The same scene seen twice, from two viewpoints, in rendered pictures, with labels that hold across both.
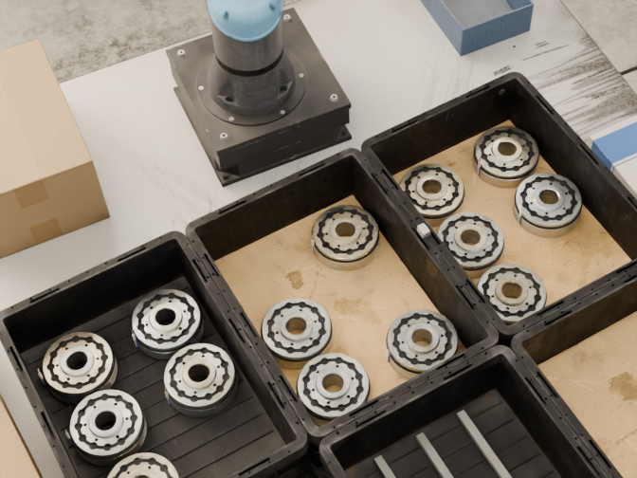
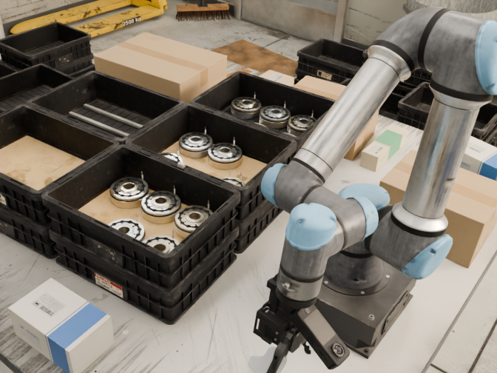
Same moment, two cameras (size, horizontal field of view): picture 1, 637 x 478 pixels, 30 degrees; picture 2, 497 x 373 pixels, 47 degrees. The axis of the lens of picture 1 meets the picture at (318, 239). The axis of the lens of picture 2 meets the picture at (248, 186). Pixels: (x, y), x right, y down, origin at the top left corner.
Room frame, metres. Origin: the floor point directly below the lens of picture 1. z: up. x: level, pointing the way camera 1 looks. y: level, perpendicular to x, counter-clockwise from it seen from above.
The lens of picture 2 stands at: (2.12, -0.69, 1.78)
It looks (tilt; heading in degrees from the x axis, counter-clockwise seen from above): 36 degrees down; 147
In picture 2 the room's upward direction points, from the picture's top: 3 degrees clockwise
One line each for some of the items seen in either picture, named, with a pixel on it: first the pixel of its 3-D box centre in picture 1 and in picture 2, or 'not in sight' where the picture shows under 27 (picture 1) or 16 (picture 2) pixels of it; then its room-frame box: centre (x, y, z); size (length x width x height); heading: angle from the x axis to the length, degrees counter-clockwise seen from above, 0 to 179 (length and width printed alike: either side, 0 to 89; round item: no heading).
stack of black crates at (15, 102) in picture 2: not in sight; (33, 129); (-0.39, -0.27, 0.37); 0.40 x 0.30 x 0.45; 111
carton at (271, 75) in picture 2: not in sight; (271, 88); (0.37, 0.54, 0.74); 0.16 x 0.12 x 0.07; 114
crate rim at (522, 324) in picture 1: (511, 197); (142, 197); (1.04, -0.29, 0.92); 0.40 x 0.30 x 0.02; 26
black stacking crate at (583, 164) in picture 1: (507, 217); (143, 213); (1.04, -0.29, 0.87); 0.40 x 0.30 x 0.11; 26
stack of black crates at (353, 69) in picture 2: not in sight; (335, 80); (-0.25, 1.45, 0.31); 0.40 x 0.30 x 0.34; 21
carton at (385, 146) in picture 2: not in sight; (384, 147); (0.93, 0.66, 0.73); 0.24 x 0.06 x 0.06; 112
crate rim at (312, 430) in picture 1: (336, 284); (211, 145); (0.90, -0.02, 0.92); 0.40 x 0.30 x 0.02; 26
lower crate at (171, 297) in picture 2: not in sight; (146, 245); (1.04, -0.29, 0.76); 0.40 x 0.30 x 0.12; 26
